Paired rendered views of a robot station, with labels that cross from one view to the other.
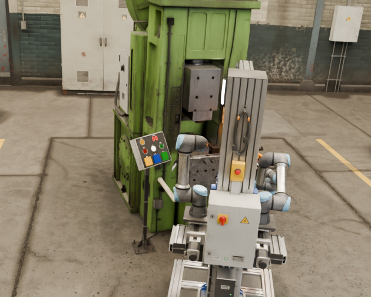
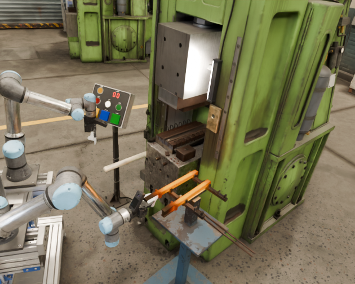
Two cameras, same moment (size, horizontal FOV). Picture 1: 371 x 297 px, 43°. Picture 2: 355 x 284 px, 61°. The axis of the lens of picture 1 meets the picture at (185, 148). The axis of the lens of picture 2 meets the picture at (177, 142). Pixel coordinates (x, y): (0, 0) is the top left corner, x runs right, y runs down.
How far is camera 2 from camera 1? 4.19 m
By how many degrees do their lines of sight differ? 61
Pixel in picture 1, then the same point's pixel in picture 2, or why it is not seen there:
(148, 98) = not seen: hidden behind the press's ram
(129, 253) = (102, 193)
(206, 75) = (173, 38)
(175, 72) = not seen: hidden behind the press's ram
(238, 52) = (243, 17)
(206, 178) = (161, 180)
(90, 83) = not seen: outside the picture
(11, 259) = (74, 140)
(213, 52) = (207, 8)
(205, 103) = (171, 81)
